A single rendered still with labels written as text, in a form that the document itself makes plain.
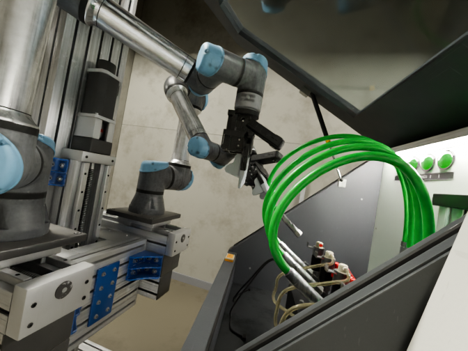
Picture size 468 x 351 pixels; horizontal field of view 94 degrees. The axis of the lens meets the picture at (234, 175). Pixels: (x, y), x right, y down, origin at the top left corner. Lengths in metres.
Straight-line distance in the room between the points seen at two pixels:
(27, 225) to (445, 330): 0.69
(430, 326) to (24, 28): 0.67
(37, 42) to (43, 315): 0.50
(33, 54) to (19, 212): 0.32
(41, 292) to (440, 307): 0.59
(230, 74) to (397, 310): 0.54
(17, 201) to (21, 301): 0.20
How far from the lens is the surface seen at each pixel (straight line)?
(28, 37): 0.56
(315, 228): 0.94
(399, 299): 0.30
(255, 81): 0.63
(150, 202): 0.99
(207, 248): 2.61
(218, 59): 0.60
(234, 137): 0.59
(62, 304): 0.62
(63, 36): 0.94
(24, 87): 0.54
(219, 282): 0.68
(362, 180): 0.99
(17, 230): 0.65
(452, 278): 0.30
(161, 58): 0.71
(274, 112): 2.49
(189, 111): 0.92
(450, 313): 0.29
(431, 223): 0.43
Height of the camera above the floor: 1.24
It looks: 1 degrees up
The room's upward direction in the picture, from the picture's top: 10 degrees clockwise
